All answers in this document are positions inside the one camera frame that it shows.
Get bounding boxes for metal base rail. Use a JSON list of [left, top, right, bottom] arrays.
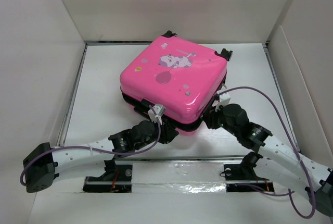
[[83, 159, 274, 194]]

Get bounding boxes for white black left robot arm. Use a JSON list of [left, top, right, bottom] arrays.
[[19, 120, 179, 193]]

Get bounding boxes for pink kids suitcase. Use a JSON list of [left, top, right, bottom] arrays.
[[120, 31, 233, 132]]

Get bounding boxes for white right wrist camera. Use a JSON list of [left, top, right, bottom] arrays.
[[212, 89, 231, 111]]

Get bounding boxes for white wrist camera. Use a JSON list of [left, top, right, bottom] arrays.
[[148, 104, 166, 125], [212, 89, 231, 111]]

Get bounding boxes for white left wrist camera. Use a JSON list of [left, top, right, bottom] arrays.
[[148, 104, 166, 125]]

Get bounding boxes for white side board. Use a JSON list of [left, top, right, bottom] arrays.
[[268, 26, 332, 160]]

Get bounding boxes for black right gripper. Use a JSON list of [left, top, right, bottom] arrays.
[[201, 101, 239, 137]]

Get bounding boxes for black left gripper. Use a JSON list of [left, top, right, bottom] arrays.
[[134, 116, 177, 151]]

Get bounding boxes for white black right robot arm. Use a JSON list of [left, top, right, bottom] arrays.
[[203, 104, 332, 217]]

